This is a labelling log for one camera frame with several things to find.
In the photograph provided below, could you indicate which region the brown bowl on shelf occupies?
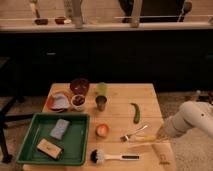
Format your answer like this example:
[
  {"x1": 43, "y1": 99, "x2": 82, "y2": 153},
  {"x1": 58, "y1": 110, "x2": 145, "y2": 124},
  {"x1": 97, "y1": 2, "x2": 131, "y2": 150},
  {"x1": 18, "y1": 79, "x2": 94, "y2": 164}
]
[{"x1": 55, "y1": 17, "x2": 66, "y2": 25}]

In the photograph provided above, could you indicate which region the grey cloth on plate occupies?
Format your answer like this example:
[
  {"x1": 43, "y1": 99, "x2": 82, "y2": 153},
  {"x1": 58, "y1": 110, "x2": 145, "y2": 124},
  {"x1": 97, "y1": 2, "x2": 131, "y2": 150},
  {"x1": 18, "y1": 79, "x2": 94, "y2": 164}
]
[{"x1": 51, "y1": 93, "x2": 70, "y2": 109}]

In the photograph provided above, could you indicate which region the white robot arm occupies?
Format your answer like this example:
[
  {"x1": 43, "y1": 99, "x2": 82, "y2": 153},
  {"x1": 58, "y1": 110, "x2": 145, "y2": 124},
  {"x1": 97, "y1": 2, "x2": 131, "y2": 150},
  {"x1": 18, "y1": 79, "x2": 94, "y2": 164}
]
[{"x1": 156, "y1": 101, "x2": 213, "y2": 139}]

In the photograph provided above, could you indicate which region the wooden block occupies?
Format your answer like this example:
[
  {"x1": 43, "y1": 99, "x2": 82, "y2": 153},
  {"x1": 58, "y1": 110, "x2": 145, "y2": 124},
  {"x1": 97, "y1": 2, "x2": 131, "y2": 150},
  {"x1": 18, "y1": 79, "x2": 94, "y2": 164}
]
[{"x1": 36, "y1": 139, "x2": 63, "y2": 160}]

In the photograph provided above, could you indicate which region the green plastic cup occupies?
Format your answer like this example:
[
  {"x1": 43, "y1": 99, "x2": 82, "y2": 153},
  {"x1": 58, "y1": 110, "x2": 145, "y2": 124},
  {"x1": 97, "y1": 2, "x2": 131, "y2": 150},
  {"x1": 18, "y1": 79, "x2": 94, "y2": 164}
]
[{"x1": 96, "y1": 82, "x2": 107, "y2": 96}]

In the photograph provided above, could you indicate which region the black chair frame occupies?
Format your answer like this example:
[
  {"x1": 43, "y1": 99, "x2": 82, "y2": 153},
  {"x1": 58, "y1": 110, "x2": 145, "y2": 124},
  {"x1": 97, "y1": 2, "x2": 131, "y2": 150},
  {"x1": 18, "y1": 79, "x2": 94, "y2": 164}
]
[{"x1": 0, "y1": 56, "x2": 34, "y2": 164}]

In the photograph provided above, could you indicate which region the green plastic tray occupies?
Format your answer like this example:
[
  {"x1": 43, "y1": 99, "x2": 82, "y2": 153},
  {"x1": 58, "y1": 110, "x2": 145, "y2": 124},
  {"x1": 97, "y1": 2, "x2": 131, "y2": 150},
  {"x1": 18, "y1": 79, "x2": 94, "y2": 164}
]
[{"x1": 16, "y1": 113, "x2": 90, "y2": 166}]

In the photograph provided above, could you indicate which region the green chili pepper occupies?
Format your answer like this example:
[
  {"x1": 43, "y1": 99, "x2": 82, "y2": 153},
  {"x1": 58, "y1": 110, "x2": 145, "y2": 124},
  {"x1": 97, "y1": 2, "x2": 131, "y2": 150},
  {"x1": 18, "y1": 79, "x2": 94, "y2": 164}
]
[{"x1": 130, "y1": 103, "x2": 141, "y2": 124}]

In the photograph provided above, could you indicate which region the peach fruit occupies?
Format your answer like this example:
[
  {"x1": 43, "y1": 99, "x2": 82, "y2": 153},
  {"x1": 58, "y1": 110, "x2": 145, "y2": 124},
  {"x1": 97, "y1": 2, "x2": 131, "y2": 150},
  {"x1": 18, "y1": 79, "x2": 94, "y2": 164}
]
[{"x1": 95, "y1": 124, "x2": 109, "y2": 138}]

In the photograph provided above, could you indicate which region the black white dish brush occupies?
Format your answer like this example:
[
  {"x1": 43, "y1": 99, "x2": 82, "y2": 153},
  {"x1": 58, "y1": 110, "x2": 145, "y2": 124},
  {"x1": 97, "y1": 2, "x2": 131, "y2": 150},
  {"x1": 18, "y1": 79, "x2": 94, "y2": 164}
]
[{"x1": 90, "y1": 149, "x2": 140, "y2": 164}]

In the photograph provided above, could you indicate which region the dark bowl on shelf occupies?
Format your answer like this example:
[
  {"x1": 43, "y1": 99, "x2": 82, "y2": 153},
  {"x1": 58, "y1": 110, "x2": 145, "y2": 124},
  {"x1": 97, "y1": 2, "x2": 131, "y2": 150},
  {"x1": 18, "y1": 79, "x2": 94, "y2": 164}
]
[{"x1": 34, "y1": 19, "x2": 48, "y2": 25}]

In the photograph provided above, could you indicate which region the orange plate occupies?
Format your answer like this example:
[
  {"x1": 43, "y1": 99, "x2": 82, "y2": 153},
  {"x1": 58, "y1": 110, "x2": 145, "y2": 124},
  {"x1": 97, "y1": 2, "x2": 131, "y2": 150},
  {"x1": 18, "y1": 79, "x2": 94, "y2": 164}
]
[{"x1": 46, "y1": 92, "x2": 70, "y2": 112}]

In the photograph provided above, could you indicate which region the small white bowl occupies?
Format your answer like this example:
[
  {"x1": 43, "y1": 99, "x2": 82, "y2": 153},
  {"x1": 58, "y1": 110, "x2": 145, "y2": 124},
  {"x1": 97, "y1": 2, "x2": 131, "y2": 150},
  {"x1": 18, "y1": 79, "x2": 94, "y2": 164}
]
[{"x1": 71, "y1": 95, "x2": 85, "y2": 111}]

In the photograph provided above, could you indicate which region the yellow banana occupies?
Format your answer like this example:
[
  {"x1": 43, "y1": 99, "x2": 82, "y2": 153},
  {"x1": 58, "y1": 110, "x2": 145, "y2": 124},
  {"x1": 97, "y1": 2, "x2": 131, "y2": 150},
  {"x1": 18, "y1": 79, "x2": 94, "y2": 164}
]
[{"x1": 134, "y1": 135, "x2": 156, "y2": 142}]

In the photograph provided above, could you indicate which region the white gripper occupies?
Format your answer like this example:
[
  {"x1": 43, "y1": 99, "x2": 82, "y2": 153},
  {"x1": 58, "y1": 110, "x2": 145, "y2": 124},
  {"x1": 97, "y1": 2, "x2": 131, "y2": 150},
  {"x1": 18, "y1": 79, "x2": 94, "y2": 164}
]
[{"x1": 156, "y1": 115, "x2": 192, "y2": 140}]

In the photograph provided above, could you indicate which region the grey sponge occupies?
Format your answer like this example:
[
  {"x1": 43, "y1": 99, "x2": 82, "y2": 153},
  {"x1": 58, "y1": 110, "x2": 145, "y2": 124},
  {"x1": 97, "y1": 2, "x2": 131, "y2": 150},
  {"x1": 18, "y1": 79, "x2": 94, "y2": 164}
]
[{"x1": 50, "y1": 119, "x2": 70, "y2": 140}]

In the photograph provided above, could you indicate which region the silver fork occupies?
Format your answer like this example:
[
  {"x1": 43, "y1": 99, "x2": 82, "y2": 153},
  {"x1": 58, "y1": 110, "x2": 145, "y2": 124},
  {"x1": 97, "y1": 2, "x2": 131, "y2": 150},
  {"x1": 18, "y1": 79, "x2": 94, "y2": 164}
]
[{"x1": 120, "y1": 125, "x2": 148, "y2": 142}]

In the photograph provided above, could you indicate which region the dark red bowl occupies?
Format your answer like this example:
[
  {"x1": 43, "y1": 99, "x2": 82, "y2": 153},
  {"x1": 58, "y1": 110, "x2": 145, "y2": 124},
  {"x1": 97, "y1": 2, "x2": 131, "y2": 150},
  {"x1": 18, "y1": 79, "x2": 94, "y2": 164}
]
[{"x1": 70, "y1": 78, "x2": 89, "y2": 95}]

